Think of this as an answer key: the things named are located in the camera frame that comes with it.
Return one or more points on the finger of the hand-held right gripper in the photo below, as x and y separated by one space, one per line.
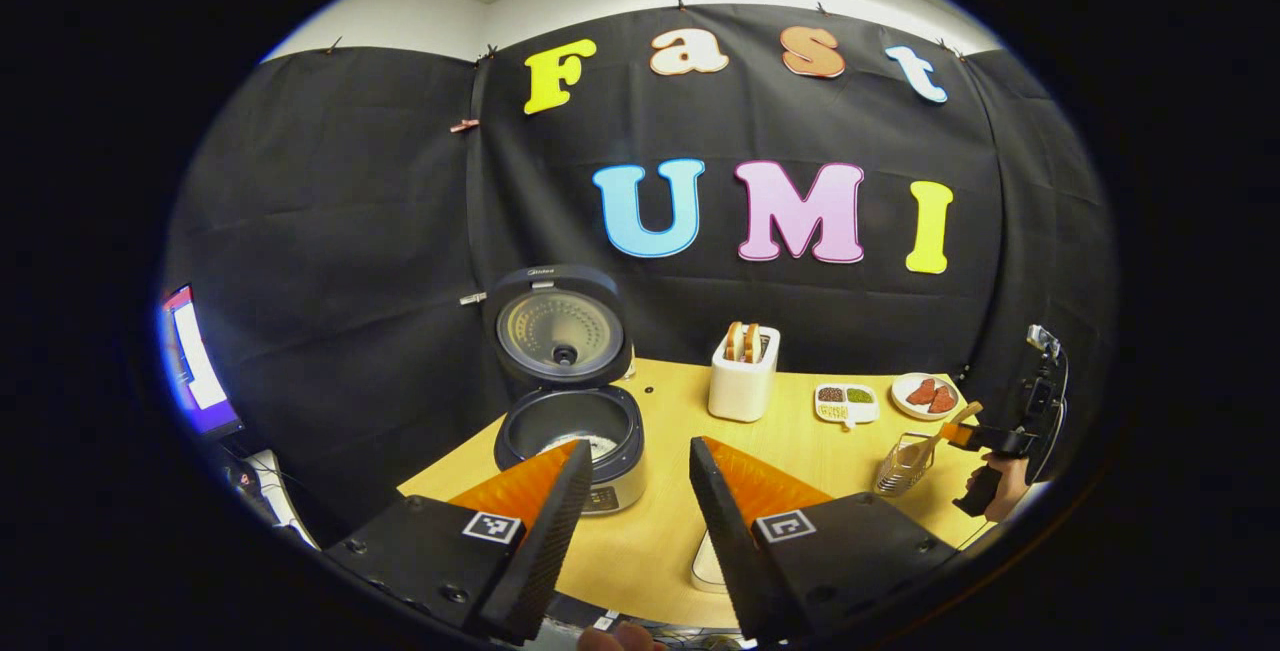
990 439

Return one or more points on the white rice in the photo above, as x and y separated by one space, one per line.
600 445

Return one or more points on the toasted bread slice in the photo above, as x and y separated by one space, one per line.
735 341
752 343

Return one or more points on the clear shallow tray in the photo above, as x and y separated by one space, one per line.
708 566

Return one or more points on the white plate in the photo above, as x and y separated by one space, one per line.
900 396

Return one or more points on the computer monitor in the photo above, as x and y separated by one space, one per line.
195 361

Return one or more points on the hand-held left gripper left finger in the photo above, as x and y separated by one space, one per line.
545 551

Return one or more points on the white divided bean dish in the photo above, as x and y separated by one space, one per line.
846 403

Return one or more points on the wooden spoon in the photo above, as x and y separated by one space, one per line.
950 428

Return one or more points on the dark rice cooker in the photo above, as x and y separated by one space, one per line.
520 421

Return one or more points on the copper cloth clip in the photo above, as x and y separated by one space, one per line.
463 125

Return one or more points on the white toaster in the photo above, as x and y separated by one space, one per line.
742 391

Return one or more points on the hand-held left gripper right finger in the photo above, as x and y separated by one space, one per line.
735 551

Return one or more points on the red meat slice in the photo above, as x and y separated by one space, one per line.
942 400
920 392

